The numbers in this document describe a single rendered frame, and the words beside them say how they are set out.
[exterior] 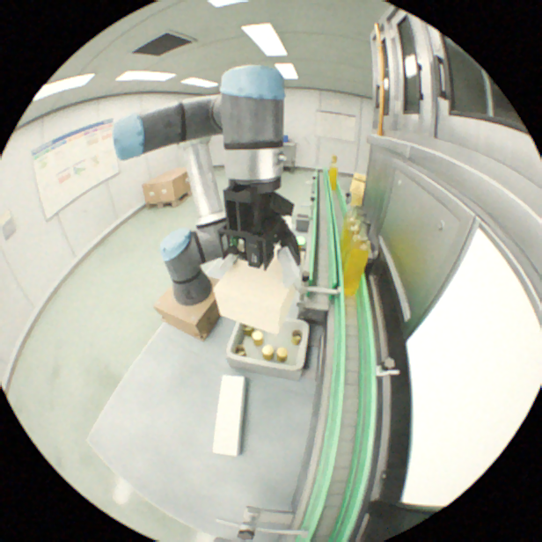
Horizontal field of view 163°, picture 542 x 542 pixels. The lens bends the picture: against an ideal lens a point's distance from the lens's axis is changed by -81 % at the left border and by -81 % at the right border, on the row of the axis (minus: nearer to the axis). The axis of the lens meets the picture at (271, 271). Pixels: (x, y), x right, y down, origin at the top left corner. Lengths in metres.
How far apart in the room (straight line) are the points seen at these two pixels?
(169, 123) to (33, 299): 3.47
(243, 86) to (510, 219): 0.37
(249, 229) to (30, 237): 3.40
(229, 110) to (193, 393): 0.68
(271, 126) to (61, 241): 3.57
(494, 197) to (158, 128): 0.49
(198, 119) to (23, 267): 3.37
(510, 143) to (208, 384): 0.92
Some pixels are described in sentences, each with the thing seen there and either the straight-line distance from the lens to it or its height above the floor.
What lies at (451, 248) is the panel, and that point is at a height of 1.23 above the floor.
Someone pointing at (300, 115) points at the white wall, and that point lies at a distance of 6.42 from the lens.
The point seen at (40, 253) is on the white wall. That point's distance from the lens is 3.56.
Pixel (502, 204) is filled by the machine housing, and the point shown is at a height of 1.37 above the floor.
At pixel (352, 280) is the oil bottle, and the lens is 0.66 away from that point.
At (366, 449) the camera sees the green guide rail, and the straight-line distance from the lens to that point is 0.45.
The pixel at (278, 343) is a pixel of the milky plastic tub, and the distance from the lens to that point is 0.69.
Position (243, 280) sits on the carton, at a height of 1.12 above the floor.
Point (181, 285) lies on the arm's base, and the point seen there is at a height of 0.93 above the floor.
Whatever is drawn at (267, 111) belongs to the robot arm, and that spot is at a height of 1.39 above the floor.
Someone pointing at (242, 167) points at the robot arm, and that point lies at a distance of 0.24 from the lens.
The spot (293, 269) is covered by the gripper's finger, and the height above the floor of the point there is 1.15.
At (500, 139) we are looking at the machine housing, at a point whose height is 1.48.
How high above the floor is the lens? 1.37
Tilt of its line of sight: 41 degrees down
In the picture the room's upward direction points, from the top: straight up
